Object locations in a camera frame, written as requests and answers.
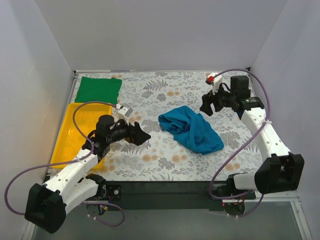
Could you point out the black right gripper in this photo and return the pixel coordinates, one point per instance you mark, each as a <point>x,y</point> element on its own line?
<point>215,100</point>

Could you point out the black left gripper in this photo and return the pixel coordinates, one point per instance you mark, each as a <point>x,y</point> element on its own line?
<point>134,133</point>

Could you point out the blue t shirt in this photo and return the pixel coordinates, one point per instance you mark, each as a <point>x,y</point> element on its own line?
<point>191,130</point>

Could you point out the yellow plastic tray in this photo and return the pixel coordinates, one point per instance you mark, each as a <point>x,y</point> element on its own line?
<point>69,140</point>

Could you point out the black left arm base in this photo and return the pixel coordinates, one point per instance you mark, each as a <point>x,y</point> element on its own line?
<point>110,191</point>

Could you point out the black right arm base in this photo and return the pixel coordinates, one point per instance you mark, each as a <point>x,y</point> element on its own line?
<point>236,206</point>

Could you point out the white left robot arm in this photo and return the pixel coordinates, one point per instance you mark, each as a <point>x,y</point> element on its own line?
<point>48,204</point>

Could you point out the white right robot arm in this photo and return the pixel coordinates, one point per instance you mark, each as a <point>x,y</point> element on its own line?
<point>281,169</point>

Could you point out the floral patterned table mat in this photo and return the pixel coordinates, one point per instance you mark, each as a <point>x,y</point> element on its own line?
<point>161,158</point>

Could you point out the green folded t shirt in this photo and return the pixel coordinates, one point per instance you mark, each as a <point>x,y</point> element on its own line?
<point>98,90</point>

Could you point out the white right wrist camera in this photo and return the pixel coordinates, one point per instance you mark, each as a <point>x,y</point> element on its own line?
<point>214,81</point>

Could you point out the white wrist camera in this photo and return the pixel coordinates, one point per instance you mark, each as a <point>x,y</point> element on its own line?
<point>123,113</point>
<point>214,81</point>

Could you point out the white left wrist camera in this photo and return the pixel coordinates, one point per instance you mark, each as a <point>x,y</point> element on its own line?
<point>123,113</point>

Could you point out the aluminium frame rail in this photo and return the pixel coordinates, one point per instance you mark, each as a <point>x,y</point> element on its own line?
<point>287,196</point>

